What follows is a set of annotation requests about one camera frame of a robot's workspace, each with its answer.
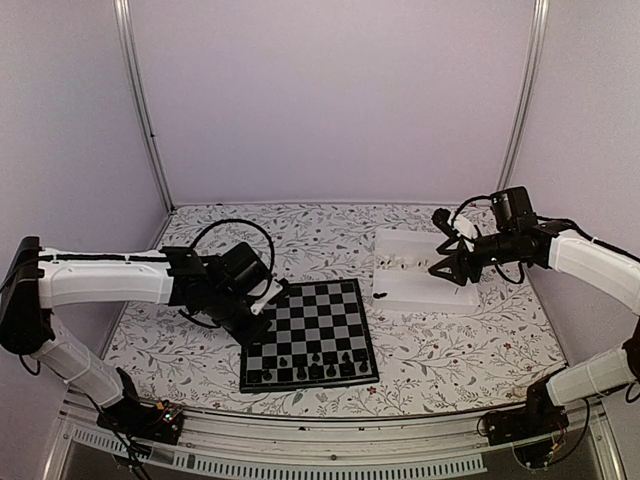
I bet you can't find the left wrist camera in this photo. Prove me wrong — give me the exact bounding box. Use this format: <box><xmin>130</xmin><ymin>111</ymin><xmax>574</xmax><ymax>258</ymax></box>
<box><xmin>248</xmin><ymin>279</ymin><xmax>288</xmax><ymax>315</ymax></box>

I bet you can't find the left aluminium frame post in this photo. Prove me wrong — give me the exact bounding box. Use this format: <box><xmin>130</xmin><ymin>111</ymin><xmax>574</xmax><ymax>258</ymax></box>
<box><xmin>113</xmin><ymin>0</ymin><xmax>175</xmax><ymax>213</ymax></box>

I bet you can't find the black white chessboard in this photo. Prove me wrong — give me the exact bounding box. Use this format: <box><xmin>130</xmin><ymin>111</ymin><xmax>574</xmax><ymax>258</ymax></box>
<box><xmin>239</xmin><ymin>278</ymin><xmax>379</xmax><ymax>393</ymax></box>

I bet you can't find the black rook corner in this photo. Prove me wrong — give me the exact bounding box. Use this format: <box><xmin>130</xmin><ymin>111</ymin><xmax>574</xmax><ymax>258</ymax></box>
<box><xmin>247</xmin><ymin>370</ymin><xmax>261</xmax><ymax>383</ymax></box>

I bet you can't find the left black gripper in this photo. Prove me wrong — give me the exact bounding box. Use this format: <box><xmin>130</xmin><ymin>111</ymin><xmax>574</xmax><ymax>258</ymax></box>
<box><xmin>206</xmin><ymin>289</ymin><xmax>273</xmax><ymax>351</ymax></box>

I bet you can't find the floral patterned table mat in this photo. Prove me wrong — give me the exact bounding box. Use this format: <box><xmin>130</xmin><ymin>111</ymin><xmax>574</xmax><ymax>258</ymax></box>
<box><xmin>105</xmin><ymin>204</ymin><xmax>566</xmax><ymax>418</ymax></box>

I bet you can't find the white plastic tray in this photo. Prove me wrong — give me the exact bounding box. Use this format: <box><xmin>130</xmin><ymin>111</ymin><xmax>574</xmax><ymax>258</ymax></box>
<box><xmin>372</xmin><ymin>228</ymin><xmax>480</xmax><ymax>314</ymax></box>

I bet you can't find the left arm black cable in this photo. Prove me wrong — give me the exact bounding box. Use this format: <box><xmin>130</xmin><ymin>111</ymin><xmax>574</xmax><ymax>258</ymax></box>
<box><xmin>189</xmin><ymin>218</ymin><xmax>276</xmax><ymax>281</ymax></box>

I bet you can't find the right aluminium frame post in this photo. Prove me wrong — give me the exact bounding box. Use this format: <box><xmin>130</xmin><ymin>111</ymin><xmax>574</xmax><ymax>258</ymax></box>
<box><xmin>496</xmin><ymin>0</ymin><xmax>550</xmax><ymax>190</ymax></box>

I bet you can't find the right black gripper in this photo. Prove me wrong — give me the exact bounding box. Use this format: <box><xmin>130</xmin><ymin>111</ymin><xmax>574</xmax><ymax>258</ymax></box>
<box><xmin>429</xmin><ymin>229</ymin><xmax>518</xmax><ymax>287</ymax></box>

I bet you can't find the aluminium frame post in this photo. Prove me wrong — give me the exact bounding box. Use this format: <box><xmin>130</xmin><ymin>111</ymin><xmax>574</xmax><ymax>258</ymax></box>
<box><xmin>496</xmin><ymin>0</ymin><xmax>550</xmax><ymax>190</ymax></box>
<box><xmin>113</xmin><ymin>0</ymin><xmax>175</xmax><ymax>213</ymax></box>

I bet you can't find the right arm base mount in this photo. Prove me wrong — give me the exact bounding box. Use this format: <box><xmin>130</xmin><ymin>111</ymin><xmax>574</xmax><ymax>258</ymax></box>
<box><xmin>476</xmin><ymin>400</ymin><xmax>569</xmax><ymax>470</ymax></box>

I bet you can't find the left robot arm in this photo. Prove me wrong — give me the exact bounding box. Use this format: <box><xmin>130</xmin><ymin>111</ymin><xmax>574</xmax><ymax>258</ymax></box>
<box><xmin>1</xmin><ymin>236</ymin><xmax>283</xmax><ymax>434</ymax></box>

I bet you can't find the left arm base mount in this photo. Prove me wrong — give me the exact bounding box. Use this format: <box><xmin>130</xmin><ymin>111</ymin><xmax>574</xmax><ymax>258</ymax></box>
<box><xmin>97</xmin><ymin>368</ymin><xmax>184</xmax><ymax>445</ymax></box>

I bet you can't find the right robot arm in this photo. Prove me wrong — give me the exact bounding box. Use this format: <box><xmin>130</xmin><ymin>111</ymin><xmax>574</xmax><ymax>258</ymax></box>
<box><xmin>429</xmin><ymin>186</ymin><xmax>639</xmax><ymax>436</ymax></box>

